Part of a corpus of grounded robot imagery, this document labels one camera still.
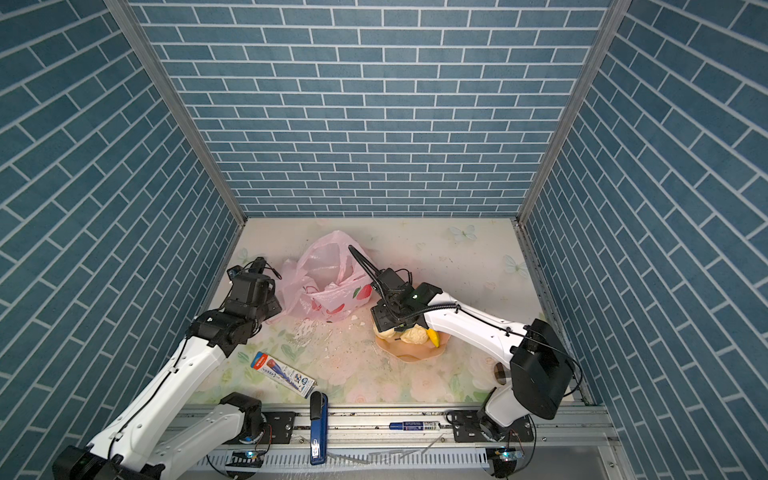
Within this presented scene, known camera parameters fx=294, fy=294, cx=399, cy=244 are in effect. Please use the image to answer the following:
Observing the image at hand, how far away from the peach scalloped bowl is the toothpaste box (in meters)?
0.22

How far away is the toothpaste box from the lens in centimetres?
80

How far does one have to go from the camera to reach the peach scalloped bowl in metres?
0.83
